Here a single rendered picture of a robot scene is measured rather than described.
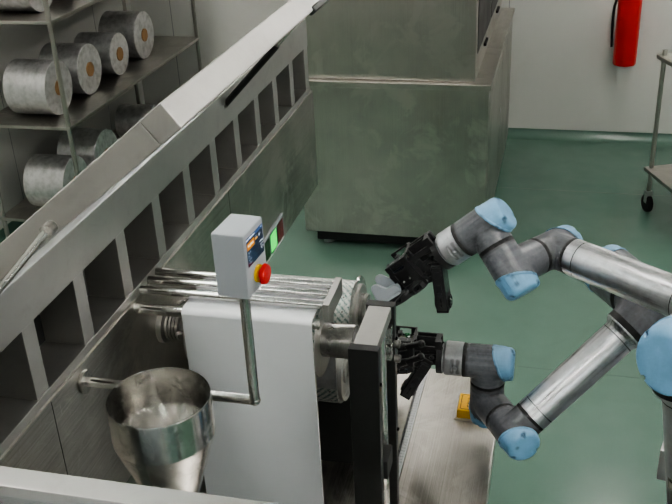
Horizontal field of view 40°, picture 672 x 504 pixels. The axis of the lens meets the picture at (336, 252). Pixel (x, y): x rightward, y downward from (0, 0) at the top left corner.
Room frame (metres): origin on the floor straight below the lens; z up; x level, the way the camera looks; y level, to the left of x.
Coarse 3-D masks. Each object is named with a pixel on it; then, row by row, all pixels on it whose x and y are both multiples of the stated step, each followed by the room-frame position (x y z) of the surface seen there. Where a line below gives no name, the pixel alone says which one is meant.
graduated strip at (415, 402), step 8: (424, 384) 1.91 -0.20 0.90; (416, 392) 1.87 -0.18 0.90; (416, 400) 1.84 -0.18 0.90; (416, 408) 1.81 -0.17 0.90; (408, 416) 1.78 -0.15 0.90; (408, 424) 1.75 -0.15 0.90; (408, 432) 1.72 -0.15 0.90; (400, 440) 1.69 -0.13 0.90; (408, 440) 1.69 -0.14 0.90; (400, 448) 1.66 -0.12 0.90; (400, 456) 1.64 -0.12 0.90; (400, 464) 1.61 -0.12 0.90; (400, 472) 1.58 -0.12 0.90
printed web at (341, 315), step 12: (276, 276) 1.75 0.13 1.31; (288, 276) 1.75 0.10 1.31; (300, 276) 1.75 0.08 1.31; (348, 288) 1.68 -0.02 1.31; (348, 300) 1.66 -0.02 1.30; (336, 312) 1.65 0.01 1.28; (348, 312) 1.64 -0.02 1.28; (312, 336) 1.40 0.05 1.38; (336, 372) 1.52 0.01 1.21; (324, 384) 1.52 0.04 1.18; (336, 384) 1.52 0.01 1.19; (324, 396) 1.53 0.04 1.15; (336, 396) 1.52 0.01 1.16
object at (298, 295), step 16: (160, 272) 1.53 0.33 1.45; (176, 272) 1.52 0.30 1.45; (192, 272) 1.52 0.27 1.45; (208, 272) 1.51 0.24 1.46; (144, 288) 1.47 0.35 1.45; (160, 288) 1.46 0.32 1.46; (176, 288) 1.46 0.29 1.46; (208, 288) 1.47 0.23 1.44; (272, 288) 1.44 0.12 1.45; (288, 288) 1.44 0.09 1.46; (304, 288) 1.43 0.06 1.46; (320, 288) 1.45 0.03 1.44; (336, 288) 1.42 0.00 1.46; (208, 304) 1.43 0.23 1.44; (224, 304) 1.42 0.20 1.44; (256, 304) 1.42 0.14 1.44; (272, 304) 1.40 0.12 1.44; (288, 304) 1.39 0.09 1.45; (304, 304) 1.39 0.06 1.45; (320, 304) 1.38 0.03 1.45; (336, 304) 1.42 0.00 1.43
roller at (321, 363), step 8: (320, 312) 1.44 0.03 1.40; (320, 320) 1.44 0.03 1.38; (320, 328) 1.44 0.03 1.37; (184, 336) 1.45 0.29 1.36; (184, 344) 1.45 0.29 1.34; (320, 352) 1.43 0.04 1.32; (320, 360) 1.42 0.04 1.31; (328, 360) 1.47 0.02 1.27; (320, 368) 1.42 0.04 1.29; (320, 376) 1.42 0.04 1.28
